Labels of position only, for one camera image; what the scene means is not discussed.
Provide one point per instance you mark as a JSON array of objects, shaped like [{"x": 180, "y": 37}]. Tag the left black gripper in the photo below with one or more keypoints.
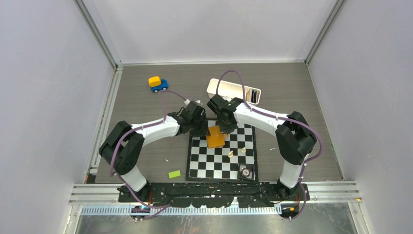
[{"x": 203, "y": 131}]

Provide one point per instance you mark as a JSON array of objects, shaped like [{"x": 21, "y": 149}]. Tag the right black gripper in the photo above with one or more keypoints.
[{"x": 226, "y": 129}]

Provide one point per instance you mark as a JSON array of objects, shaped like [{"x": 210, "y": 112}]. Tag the white rectangular plastic tray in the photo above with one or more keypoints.
[{"x": 229, "y": 90}]

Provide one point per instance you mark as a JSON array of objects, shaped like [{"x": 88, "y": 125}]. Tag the credit cards stack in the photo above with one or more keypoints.
[{"x": 253, "y": 96}]

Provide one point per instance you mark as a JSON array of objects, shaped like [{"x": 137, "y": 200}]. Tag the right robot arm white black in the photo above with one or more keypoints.
[{"x": 295, "y": 138}]

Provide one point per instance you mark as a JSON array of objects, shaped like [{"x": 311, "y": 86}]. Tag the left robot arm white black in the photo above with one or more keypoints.
[{"x": 123, "y": 145}]

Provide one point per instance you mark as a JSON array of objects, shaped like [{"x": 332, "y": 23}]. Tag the black white chessboard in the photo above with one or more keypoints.
[{"x": 213, "y": 165}]

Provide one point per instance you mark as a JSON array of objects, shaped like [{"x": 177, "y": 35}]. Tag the green rectangular block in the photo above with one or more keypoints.
[{"x": 174, "y": 174}]

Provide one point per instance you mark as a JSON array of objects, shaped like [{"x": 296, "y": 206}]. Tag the small black framed round object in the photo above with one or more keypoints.
[{"x": 246, "y": 172}]

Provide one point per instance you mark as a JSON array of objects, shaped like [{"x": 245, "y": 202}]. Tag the blue yellow toy car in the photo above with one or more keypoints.
[{"x": 157, "y": 84}]

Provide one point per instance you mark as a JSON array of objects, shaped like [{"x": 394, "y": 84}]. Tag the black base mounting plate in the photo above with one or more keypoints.
[{"x": 211, "y": 195}]

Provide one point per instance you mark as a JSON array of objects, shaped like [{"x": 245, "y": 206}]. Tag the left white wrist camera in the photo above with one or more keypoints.
[{"x": 198, "y": 102}]

